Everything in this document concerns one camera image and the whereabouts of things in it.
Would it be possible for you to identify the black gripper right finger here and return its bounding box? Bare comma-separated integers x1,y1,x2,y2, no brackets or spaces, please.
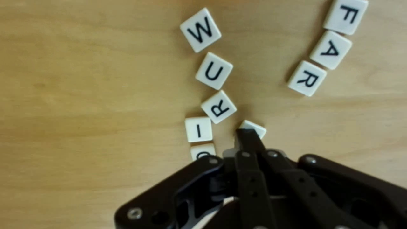
234,129,407,229

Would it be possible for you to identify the white A letter tile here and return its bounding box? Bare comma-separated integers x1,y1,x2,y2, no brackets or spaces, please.
311,30,353,69

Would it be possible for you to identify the white R tile beside A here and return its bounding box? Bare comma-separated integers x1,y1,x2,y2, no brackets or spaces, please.
288,60,327,96

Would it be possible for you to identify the white U letter tile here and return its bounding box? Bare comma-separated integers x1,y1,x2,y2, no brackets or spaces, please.
196,52,233,90

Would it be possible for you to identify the white I letter tile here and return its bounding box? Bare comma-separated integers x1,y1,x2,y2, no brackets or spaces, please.
185,116,213,142

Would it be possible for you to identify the white R tile below U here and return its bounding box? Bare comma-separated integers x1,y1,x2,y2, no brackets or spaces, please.
201,90,237,123

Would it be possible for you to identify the white O letter tile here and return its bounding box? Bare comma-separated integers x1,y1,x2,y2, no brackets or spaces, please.
190,142,216,160

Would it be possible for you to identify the white F letter tile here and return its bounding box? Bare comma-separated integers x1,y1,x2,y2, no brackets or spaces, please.
325,0,369,35

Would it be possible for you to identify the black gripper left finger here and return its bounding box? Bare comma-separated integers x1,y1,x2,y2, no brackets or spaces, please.
115,155,236,229

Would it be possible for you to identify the white W letter tile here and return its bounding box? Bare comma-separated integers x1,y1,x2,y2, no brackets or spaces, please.
180,7,222,52

